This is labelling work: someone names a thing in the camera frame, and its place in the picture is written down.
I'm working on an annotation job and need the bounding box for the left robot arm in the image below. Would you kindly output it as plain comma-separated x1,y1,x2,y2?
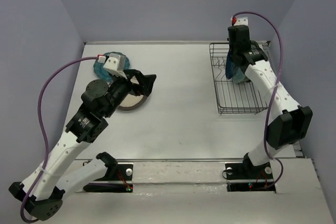
9,69,156,223

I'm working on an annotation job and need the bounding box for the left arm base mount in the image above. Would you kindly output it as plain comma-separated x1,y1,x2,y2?
82,163,133,193

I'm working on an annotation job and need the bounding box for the red teal floral plate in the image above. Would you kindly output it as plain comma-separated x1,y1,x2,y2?
232,68,250,83

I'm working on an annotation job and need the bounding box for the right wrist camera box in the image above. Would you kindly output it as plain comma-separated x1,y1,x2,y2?
231,17,248,26

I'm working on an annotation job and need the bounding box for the silver rimmed cream plate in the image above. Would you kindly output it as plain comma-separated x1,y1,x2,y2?
118,90,149,111

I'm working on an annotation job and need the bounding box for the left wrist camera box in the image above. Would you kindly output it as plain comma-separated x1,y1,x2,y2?
98,53,130,76

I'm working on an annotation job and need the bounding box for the teal scalloped plate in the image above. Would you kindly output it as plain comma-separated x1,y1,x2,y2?
93,51,130,82

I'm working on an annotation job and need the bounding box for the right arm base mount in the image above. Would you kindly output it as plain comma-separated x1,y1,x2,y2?
222,163,276,192

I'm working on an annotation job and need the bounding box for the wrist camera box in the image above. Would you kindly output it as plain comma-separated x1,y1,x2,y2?
98,53,130,76
231,17,248,26

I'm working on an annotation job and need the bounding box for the black wire dish rack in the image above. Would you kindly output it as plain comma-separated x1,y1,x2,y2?
209,42,268,115

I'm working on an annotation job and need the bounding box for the navy leaf shaped dish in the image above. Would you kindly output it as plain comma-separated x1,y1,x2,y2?
225,49,239,81

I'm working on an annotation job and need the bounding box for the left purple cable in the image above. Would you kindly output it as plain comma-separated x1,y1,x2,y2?
20,56,100,221

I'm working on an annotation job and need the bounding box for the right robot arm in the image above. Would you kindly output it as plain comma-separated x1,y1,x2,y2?
228,25,313,178

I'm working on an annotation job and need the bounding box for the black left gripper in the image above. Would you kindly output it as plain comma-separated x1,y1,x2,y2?
104,69,157,118

